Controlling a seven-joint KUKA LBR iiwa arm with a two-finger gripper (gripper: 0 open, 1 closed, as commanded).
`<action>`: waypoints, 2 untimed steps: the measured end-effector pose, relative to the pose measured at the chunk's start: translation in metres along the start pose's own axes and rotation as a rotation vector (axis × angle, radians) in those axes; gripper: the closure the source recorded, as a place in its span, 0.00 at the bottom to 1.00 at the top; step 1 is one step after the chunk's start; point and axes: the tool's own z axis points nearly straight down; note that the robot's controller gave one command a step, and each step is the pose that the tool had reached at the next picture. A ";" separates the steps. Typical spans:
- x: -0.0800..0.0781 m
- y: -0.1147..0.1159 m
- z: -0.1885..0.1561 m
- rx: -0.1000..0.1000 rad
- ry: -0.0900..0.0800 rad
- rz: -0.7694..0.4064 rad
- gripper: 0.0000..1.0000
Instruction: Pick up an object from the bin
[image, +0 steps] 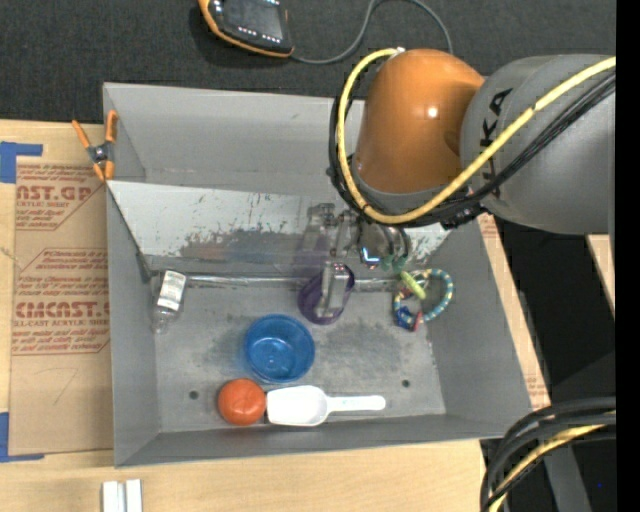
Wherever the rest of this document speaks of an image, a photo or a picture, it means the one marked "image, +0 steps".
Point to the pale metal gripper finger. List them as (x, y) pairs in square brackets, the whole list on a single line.
[(334, 292), (321, 216)]

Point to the purple plastic cup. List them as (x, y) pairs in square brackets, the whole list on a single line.
[(310, 300)]

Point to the grey metal bin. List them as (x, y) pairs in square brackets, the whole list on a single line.
[(360, 350)]

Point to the blue plastic bowl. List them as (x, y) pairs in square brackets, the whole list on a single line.
[(279, 350)]

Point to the white plastic scoop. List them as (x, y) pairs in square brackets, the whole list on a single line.
[(295, 406)]

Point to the orange ball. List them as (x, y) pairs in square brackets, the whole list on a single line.
[(241, 402)]

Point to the clear plastic bottle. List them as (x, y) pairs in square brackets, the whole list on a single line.
[(170, 292)]

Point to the brown cardboard board red print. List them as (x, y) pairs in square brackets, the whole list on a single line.
[(55, 380)]

